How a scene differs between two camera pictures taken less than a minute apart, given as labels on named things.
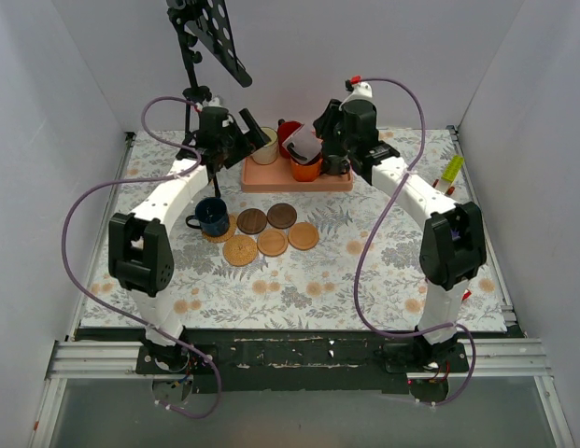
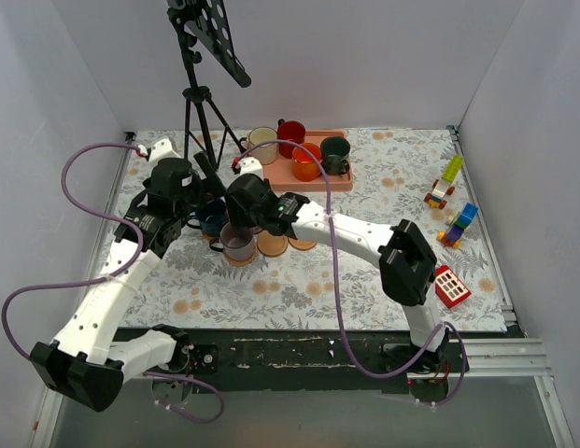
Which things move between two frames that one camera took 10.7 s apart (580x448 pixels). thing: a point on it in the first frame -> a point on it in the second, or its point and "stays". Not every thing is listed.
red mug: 287,129 stays
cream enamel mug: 268,153 stays
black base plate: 300,360 stays
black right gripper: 327,123 -> 238,219
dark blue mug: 213,215 stays
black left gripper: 240,136 -> 207,182
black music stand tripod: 206,23 stays
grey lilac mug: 303,145 -> 237,244
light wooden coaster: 272,243 stays
